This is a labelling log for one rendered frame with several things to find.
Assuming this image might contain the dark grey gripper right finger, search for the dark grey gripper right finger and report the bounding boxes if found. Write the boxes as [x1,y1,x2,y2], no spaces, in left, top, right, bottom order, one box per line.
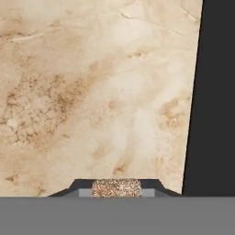
[140,178,182,198]

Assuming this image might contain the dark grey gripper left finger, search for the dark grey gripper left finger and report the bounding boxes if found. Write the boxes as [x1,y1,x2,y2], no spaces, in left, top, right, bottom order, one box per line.
[48,178,95,198]

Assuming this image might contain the brown speckled sugar cube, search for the brown speckled sugar cube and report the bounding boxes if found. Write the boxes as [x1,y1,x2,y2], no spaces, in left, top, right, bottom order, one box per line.
[91,178,143,198]

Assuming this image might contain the black hob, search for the black hob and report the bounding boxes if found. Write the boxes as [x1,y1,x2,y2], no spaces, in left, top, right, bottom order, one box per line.
[181,0,235,197]

